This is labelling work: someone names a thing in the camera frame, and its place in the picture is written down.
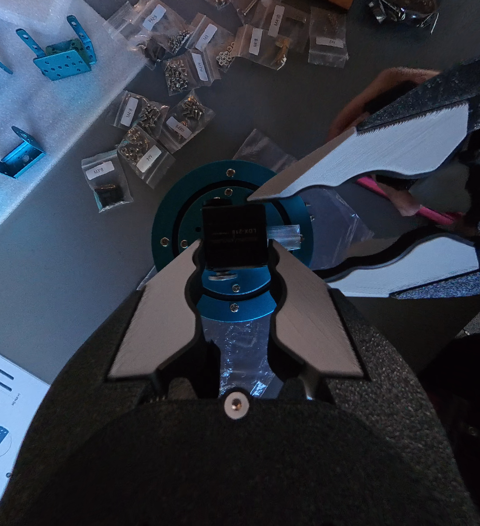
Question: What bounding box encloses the red metal screwdriver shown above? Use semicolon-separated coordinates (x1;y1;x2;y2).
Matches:
357;177;456;224

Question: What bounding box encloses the blue round turntable base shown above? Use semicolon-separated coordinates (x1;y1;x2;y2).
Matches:
152;160;315;323

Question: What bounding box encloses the dark grey desk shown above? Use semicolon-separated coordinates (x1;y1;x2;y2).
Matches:
0;0;480;395

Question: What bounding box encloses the person's right hand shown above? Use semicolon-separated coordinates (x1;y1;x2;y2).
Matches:
330;68;443;141

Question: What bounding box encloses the printed instruction booklet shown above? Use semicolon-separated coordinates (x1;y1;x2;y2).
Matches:
0;339;52;526

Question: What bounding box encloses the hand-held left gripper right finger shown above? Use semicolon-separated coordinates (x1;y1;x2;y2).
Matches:
267;239;366;401

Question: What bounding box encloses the crumpled silver foil bag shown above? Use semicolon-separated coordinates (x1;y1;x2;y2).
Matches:
367;0;440;33

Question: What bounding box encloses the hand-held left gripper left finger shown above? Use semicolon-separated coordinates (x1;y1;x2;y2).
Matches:
108;239;204;395

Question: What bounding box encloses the blue perforated U bracket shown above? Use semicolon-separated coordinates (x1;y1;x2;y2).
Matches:
16;16;98;81

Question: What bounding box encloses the blue narrow U bracket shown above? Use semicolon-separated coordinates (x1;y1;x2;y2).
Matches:
0;125;45;179

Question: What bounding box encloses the white foam sheet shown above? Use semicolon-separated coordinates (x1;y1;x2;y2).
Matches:
0;0;150;249

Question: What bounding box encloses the black servo motor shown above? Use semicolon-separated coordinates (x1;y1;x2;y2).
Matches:
201;205;271;284

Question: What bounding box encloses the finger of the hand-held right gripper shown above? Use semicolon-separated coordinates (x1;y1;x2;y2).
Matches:
246;103;469;202
312;229;480;300

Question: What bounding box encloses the pile of small screw bags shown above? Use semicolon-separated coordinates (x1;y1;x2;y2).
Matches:
82;0;349;212

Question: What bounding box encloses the small clear plastic sleeve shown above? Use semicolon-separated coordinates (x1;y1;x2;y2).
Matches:
268;224;304;250

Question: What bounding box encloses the large clear plastic bag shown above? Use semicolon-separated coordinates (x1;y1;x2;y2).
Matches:
137;128;375;398

